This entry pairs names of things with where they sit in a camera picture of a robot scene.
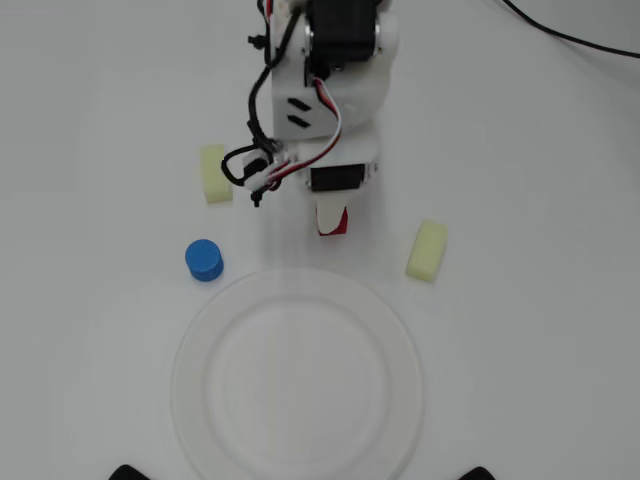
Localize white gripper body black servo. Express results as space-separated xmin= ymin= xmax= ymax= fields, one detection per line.
xmin=298 ymin=118 xmax=383 ymax=207

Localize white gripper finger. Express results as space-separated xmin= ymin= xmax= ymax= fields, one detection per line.
xmin=315 ymin=200 xmax=350 ymax=237

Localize red textured foam cube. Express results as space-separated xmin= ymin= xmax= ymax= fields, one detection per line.
xmin=314 ymin=205 xmax=351 ymax=240

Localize pale yellow foam block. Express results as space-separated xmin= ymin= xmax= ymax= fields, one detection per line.
xmin=198 ymin=144 xmax=235 ymax=207
xmin=404 ymin=218 xmax=449 ymax=286

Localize blue foam cylinder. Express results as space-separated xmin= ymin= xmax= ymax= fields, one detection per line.
xmin=184 ymin=238 xmax=225 ymax=286

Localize white round plate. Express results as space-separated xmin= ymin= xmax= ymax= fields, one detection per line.
xmin=169 ymin=268 xmax=426 ymax=480

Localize black stand foot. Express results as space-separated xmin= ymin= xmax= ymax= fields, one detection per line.
xmin=458 ymin=465 xmax=504 ymax=480
xmin=108 ymin=464 xmax=152 ymax=480

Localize red white servo wires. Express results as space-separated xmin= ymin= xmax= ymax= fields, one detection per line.
xmin=247 ymin=77 xmax=347 ymax=195

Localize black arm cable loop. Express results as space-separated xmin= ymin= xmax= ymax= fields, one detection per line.
xmin=220 ymin=0 xmax=307 ymax=209

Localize thin black table cable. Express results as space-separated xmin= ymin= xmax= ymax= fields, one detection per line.
xmin=502 ymin=0 xmax=640 ymax=57

